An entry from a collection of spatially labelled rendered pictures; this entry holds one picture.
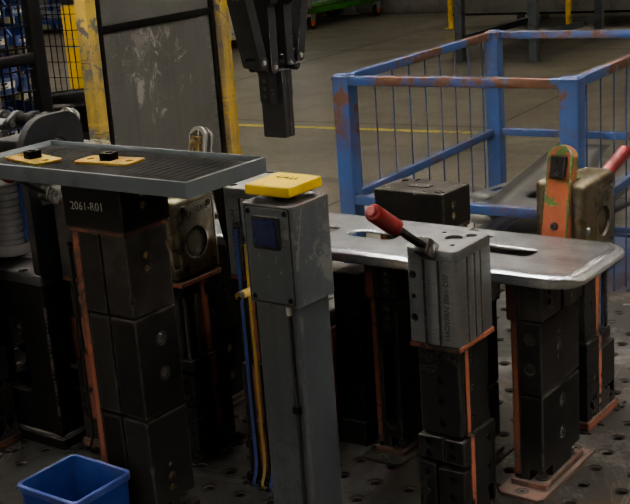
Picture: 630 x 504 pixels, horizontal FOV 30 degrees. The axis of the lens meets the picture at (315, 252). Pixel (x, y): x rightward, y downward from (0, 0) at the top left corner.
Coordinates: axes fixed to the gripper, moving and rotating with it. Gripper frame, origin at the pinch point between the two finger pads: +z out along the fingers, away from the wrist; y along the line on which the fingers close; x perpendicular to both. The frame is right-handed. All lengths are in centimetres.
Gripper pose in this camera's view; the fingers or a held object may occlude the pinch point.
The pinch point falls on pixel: (277, 102)
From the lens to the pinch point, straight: 123.0
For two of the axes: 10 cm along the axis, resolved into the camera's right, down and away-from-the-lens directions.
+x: -8.0, -1.1, 5.9
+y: 5.9, -2.6, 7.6
